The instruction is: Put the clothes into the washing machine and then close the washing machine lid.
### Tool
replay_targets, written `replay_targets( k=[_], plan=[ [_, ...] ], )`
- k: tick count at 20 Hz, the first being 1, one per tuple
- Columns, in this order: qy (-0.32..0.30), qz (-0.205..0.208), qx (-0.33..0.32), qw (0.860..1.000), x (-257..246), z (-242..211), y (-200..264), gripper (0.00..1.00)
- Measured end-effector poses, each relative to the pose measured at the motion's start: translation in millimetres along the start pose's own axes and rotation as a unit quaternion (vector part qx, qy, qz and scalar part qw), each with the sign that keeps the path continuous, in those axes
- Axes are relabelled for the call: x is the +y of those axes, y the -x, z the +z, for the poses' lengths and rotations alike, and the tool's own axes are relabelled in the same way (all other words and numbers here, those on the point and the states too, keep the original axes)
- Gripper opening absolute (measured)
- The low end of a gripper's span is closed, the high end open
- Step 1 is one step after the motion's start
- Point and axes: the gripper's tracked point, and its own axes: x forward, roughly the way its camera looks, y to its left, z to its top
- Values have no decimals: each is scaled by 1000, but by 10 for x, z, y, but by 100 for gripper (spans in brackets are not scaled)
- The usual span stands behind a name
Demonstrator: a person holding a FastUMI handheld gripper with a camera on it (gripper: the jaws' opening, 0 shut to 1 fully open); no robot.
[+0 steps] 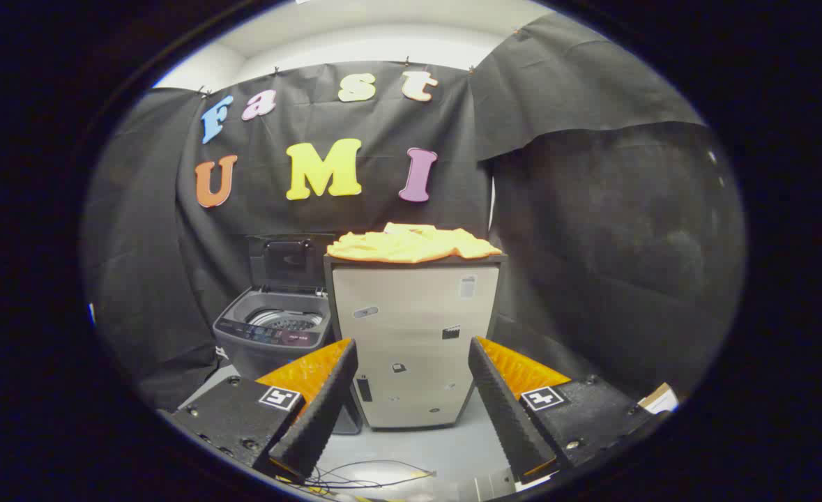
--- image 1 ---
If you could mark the grey washing machine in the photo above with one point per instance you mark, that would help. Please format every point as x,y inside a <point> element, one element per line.
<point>257,348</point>

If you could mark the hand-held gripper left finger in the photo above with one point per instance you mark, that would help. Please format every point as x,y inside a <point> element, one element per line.
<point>323,411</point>

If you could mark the cardboard piece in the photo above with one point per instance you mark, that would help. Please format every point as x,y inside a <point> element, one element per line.
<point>660,399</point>

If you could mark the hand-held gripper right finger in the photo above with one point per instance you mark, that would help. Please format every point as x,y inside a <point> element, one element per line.
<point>505,411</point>

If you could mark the beige cabinet with dark top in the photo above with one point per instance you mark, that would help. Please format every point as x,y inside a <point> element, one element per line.
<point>414,328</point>

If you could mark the black backdrop cloth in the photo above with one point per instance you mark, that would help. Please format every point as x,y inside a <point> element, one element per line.
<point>355,209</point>

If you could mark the orange polo shirt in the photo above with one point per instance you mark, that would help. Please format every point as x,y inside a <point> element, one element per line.
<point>410,244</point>

